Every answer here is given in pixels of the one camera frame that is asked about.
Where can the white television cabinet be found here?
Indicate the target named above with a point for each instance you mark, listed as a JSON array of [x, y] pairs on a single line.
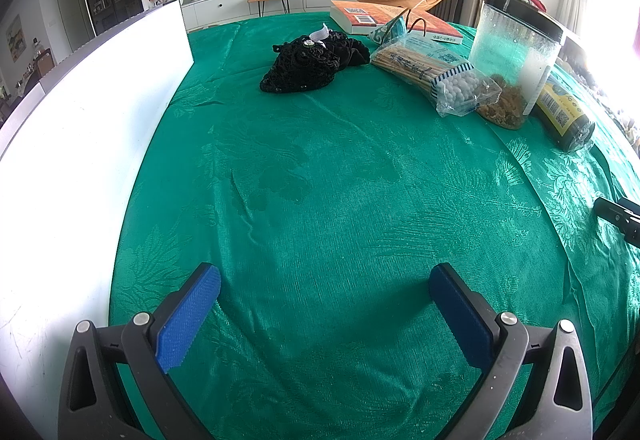
[[225, 7]]

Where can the framed wall picture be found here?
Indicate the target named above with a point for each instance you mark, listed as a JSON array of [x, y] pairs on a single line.
[[15, 35]]

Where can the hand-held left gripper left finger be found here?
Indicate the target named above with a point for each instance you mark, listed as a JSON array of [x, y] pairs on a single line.
[[187, 320]]

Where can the green patterned tablecloth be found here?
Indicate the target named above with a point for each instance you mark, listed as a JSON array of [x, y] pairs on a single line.
[[325, 200]]

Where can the white board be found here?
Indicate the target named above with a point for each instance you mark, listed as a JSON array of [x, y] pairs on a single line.
[[75, 159]]

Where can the teal patterned pouch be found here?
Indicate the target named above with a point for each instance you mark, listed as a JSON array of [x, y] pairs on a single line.
[[386, 32]]

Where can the dark bottle with yellow label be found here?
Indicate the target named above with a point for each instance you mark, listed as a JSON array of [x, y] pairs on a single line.
[[562, 112]]

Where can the clear jar with black lid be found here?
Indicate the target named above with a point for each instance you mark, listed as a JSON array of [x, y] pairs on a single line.
[[510, 64]]

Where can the cotton swab pack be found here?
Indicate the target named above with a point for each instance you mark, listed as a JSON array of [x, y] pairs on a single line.
[[460, 89]]

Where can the dark wooden chair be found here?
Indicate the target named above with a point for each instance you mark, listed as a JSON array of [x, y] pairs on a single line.
[[44, 62]]

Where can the black mesh cloth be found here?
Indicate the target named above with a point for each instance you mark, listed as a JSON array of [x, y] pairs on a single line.
[[310, 64]]

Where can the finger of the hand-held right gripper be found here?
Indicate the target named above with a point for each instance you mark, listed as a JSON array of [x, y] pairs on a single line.
[[607, 210]]

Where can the dark red garment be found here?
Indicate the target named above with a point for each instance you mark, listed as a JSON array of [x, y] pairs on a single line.
[[532, 2]]

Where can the orange book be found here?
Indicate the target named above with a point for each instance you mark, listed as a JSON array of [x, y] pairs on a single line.
[[395, 14]]

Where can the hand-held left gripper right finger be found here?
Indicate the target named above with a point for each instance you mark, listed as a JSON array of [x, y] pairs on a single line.
[[460, 320]]

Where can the white door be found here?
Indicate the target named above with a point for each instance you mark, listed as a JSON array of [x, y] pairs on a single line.
[[72, 14]]

